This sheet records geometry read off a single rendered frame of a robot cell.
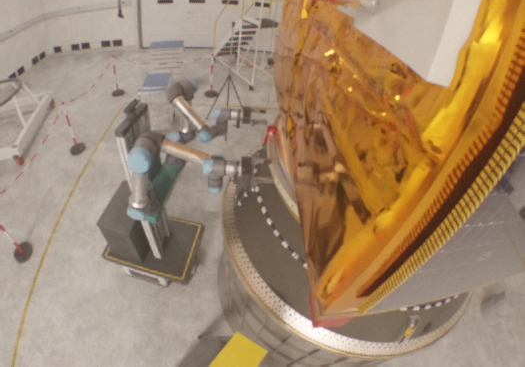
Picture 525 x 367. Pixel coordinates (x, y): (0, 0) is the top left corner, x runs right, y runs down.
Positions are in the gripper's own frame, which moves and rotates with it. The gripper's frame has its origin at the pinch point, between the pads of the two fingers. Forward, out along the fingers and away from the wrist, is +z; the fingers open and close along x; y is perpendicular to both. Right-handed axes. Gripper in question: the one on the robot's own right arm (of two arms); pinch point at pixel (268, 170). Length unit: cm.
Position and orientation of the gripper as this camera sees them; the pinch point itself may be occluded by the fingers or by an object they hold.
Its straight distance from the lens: 130.3
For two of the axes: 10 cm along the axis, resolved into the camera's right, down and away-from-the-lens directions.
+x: -0.4, -6.8, 7.3
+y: 1.2, -7.3, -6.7
